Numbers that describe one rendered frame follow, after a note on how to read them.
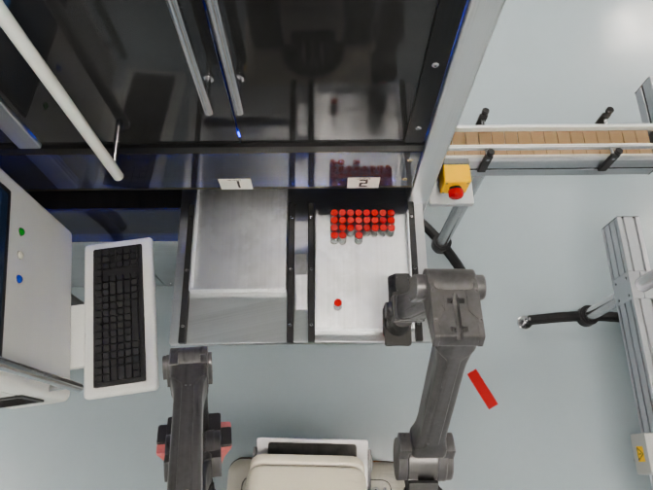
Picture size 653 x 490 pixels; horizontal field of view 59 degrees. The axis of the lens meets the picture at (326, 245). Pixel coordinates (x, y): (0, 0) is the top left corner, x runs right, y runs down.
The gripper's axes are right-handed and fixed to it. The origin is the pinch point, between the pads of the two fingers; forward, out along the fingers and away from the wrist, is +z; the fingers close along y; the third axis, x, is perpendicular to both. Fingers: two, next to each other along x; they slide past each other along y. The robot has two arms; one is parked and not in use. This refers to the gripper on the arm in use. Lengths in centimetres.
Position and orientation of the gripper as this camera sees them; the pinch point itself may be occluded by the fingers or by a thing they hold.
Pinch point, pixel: (394, 332)
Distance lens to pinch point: 154.5
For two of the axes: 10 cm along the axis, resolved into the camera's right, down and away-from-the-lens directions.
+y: 0.0, -9.4, 3.5
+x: -10.0, 0.0, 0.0
